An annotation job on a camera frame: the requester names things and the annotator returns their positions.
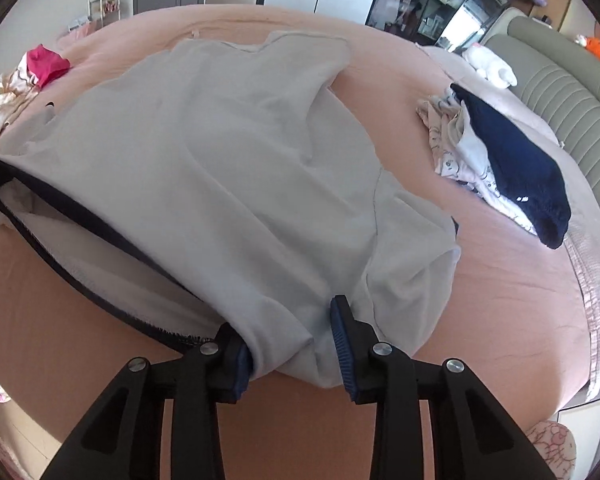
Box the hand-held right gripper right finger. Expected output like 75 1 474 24
329 295 558 480

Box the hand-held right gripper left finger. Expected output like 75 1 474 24
40 322 253 480

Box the white navy-trimmed sweatshirt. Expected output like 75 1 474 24
0 30 461 391

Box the pink garment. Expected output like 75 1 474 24
0 44 72 122

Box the bed with pink sheet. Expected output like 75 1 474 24
0 2 600 441

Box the white folded garment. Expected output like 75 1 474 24
447 105 538 236

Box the pink printed pajamas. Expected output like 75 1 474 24
0 355 578 480

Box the cream printed folded garment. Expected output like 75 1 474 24
416 91 481 181

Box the white bedside cabinet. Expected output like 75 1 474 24
555 395 600 431

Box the navy folded garment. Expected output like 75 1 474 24
450 82 572 250

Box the grey padded headboard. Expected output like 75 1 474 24
480 15 600 196

